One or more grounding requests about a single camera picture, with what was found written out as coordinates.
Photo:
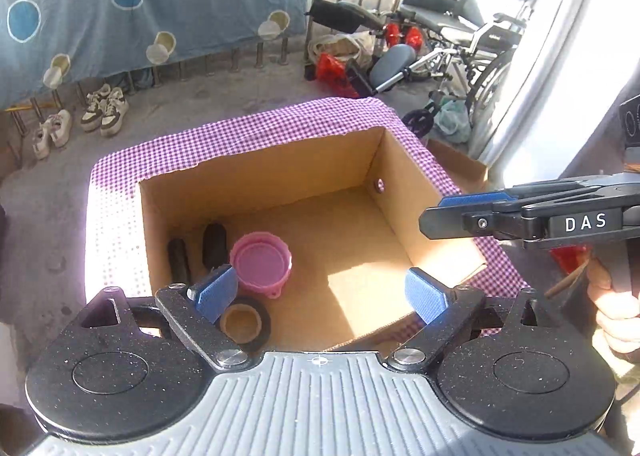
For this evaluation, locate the grey padded leg rest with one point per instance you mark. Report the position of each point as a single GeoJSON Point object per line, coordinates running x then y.
{"type": "Point", "coordinates": [395, 61]}

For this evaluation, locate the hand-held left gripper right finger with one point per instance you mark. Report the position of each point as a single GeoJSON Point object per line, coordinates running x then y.
{"type": "Point", "coordinates": [425, 296]}

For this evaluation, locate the black cylinder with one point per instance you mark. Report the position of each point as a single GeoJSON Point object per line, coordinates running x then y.
{"type": "Point", "coordinates": [179, 261]}
{"type": "Point", "coordinates": [215, 243]}

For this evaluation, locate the brown cardboard box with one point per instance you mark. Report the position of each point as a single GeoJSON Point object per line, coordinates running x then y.
{"type": "Point", "coordinates": [280, 176]}

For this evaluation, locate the black tape roll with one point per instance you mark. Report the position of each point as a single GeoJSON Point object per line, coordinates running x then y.
{"type": "Point", "coordinates": [265, 321]}

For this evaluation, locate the pink plastic cup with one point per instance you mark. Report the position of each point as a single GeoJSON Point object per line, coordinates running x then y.
{"type": "Point", "coordinates": [260, 261]}

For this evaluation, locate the blue printed bedsheet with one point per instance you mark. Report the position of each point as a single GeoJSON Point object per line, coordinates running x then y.
{"type": "Point", "coordinates": [150, 26]}

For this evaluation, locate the metal railing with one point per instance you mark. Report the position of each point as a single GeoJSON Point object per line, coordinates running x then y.
{"type": "Point", "coordinates": [283, 51]}

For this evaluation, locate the small black block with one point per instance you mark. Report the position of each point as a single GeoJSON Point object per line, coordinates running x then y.
{"type": "Point", "coordinates": [309, 72]}

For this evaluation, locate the red packet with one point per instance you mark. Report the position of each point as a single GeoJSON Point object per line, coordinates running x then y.
{"type": "Point", "coordinates": [570, 258]}

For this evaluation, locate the pale green plastic bag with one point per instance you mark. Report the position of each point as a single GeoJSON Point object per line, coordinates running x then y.
{"type": "Point", "coordinates": [452, 121]}

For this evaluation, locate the yellow pole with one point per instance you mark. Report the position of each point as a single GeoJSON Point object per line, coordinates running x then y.
{"type": "Point", "coordinates": [25, 107]}

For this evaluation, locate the small flat cardboard box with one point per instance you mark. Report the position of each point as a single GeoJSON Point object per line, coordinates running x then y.
{"type": "Point", "coordinates": [460, 163]}

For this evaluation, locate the white shoe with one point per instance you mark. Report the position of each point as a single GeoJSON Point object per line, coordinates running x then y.
{"type": "Point", "coordinates": [42, 141]}
{"type": "Point", "coordinates": [60, 128]}

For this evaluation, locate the person's right hand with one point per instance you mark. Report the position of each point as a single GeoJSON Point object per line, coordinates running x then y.
{"type": "Point", "coordinates": [620, 321]}

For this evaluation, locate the purple checked cloth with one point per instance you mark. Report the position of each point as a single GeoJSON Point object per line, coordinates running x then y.
{"type": "Point", "coordinates": [260, 123]}

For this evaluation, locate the beige cloth bag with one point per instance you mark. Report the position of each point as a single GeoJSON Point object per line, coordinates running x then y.
{"type": "Point", "coordinates": [340, 43]}

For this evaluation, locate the black padded leg rest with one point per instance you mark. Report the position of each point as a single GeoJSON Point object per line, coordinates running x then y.
{"type": "Point", "coordinates": [345, 13]}

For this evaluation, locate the red plastic bag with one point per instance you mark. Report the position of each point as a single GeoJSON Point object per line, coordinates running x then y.
{"type": "Point", "coordinates": [332, 70]}

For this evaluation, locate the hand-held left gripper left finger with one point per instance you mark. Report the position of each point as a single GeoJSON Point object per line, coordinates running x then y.
{"type": "Point", "coordinates": [215, 293]}

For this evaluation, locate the silver wheelchair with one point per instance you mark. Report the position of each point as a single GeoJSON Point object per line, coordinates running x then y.
{"type": "Point", "coordinates": [435, 11]}

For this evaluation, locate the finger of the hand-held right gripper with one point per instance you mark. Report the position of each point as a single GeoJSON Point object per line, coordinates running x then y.
{"type": "Point", "coordinates": [475, 198]}
{"type": "Point", "coordinates": [450, 221]}

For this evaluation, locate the red plastic object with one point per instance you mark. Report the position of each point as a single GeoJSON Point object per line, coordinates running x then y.
{"type": "Point", "coordinates": [413, 38]}
{"type": "Point", "coordinates": [393, 34]}

